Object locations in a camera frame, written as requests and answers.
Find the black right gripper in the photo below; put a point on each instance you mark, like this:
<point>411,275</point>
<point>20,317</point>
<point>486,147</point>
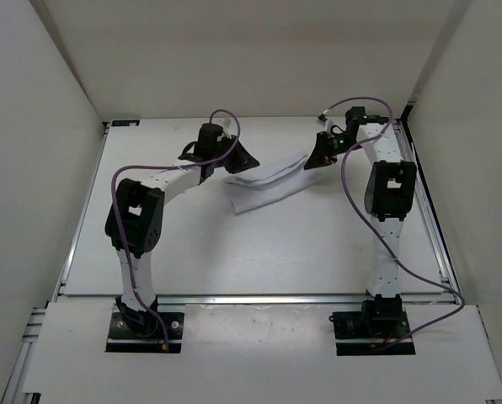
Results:
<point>322,154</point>

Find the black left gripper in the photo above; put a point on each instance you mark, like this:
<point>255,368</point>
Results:
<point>242,159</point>

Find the white fabric skirt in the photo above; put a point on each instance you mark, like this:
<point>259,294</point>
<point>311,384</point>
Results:
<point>270,183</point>

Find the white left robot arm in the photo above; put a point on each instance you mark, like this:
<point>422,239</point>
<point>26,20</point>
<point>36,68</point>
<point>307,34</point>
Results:
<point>139,195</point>

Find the blue left corner label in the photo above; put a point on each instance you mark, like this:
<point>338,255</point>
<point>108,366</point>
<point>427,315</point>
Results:
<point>125,123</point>

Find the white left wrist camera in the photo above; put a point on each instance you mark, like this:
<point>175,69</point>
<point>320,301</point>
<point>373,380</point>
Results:
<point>226,125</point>

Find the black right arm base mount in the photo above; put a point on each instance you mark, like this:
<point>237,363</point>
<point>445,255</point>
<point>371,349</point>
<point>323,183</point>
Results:
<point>379,328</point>

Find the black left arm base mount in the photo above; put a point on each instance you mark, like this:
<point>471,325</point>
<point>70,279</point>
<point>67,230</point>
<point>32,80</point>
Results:
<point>140,332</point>

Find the aluminium left front frame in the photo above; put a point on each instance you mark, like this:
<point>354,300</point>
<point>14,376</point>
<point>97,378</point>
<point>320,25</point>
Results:
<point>14,391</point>

